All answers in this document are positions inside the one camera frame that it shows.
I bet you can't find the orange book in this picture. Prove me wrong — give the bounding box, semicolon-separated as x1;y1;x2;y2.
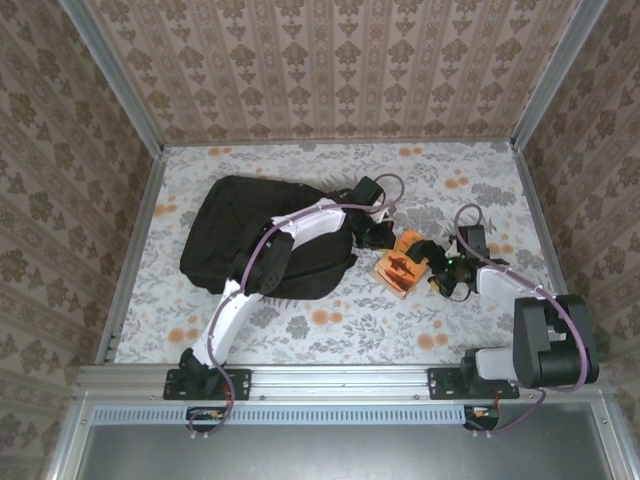
370;228;432;302

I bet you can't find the black backpack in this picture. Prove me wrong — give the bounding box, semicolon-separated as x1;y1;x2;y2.
179;174;359;301

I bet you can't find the floral table cover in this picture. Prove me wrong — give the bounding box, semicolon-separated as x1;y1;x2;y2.
113;141;584;366

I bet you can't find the small black connector board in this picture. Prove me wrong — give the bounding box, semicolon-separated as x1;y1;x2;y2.
464;404;501;431
187;407;226;426

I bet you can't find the grey sheet metal panel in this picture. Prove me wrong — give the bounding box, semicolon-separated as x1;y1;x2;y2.
74;424;619;480

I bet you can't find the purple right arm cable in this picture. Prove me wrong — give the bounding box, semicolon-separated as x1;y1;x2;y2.
453;202;601;437

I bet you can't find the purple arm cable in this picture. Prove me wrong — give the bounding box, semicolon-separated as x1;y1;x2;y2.
453;202;601;437
187;173;405;437

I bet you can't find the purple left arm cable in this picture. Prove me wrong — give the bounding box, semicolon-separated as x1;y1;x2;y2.
187;173;405;437

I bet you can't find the aluminium right side rail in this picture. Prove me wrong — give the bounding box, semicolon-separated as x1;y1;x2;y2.
509;142;592;364

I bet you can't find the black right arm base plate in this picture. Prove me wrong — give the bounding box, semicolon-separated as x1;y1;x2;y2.
427;367;518;401

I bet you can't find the aluminium back rail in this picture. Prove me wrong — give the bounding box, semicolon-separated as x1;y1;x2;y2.
160;135;516;147

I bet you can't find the aluminium front frame rail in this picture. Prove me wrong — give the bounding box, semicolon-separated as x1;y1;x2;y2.
74;363;621;401

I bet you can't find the grey slotted cable duct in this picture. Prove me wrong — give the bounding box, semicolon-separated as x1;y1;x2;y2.
92;403;474;427

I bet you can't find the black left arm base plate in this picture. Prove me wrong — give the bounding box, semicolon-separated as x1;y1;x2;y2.
163;368;252;401

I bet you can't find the aluminium right corner post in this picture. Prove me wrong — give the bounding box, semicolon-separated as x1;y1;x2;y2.
509;0;609;151

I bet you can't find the aluminium corner post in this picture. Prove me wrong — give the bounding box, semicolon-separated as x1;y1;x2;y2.
509;0;609;151
58;0;166;157

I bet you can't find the aluminium left side rail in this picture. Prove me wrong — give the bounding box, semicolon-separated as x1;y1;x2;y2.
94;149;167;365

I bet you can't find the aluminium left corner post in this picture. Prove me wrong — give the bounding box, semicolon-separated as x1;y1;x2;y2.
58;0;166;157

